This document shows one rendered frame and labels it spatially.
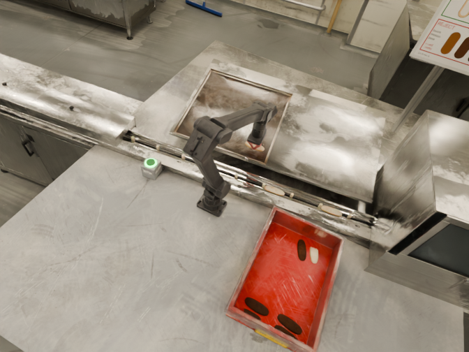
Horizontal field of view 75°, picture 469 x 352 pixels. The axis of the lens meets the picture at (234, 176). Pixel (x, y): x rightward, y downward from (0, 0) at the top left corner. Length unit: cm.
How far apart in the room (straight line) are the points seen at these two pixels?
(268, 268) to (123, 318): 57
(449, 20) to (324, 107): 66
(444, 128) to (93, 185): 148
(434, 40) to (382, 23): 281
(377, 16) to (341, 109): 286
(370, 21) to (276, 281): 385
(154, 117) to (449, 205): 141
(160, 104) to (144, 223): 78
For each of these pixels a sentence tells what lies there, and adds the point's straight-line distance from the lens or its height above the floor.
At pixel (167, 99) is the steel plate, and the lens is 191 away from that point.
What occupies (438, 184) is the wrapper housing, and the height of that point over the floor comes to 130.
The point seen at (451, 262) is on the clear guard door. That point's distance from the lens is 133.
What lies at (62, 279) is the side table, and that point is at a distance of 135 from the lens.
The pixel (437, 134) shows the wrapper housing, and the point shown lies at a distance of 137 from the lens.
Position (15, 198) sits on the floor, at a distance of 272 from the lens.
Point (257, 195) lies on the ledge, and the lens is 142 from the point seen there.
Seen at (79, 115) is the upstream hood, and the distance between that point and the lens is 172.
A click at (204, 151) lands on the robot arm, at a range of 95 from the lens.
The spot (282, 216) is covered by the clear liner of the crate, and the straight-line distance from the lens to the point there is 134.
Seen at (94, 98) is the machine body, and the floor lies 82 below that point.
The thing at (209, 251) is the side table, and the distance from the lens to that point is 130.
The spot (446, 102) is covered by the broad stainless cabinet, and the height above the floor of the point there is 62.
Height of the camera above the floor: 201
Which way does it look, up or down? 51 degrees down
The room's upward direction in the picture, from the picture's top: 11 degrees clockwise
